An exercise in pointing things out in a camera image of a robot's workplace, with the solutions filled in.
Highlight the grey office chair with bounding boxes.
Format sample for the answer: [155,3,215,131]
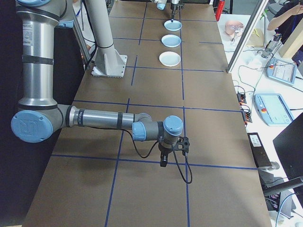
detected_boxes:
[268,2,288,15]

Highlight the glass bottle black cap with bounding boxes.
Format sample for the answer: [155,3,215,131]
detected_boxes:
[261,33,284,59]

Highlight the black monitor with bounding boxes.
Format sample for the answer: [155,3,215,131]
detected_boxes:
[272,113,303,183]

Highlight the metal frame bar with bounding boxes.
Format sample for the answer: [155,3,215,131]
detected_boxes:
[71,0,93,70]

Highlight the white plate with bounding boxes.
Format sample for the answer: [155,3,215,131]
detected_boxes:
[159,51,181,67]

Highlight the light blue plate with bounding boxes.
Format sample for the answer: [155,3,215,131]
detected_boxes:
[160,34,182,47]
[163,19,183,32]

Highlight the aluminium profile post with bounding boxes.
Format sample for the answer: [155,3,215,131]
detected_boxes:
[226,0,270,73]

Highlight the red cylinder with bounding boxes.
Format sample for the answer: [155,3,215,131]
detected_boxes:
[215,0,226,22]

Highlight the pink bowl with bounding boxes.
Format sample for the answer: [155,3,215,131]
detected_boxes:
[224,20,245,36]

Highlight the white crumpled tissue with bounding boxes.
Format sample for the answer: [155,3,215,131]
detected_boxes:
[246,58,263,69]

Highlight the person in white shirt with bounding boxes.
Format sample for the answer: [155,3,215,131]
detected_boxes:
[72,0,98,61]

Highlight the black box white label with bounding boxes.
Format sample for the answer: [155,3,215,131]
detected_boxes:
[247,132,273,170]

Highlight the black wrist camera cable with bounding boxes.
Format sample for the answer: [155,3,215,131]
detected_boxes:
[172,146,193,184]

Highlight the grey pendant cable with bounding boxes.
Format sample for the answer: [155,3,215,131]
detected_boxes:
[233,65,269,95]

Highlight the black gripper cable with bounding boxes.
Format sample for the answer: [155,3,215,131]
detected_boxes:
[122,129,161,159]

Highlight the light blue teach pendant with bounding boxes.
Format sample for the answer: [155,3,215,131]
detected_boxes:
[266,57,298,86]
[253,93,295,126]

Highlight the person in black shirt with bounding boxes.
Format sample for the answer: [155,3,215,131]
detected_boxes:
[267,0,303,45]

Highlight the black frame cover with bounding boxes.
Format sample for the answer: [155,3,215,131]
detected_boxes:
[0,0,86,227]

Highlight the silver clamp knob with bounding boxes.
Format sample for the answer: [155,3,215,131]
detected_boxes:
[258,161,280,171]

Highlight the white pedestal column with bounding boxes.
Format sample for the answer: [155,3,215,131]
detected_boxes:
[84,0,128,78]

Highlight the black orange connector block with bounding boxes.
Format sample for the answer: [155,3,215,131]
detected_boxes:
[241,110,253,125]
[236,91,247,105]

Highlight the black tube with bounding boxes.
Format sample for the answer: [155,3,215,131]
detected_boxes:
[262,176,303,197]

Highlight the light wooden panel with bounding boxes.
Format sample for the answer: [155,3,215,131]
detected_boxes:
[278,9,303,59]

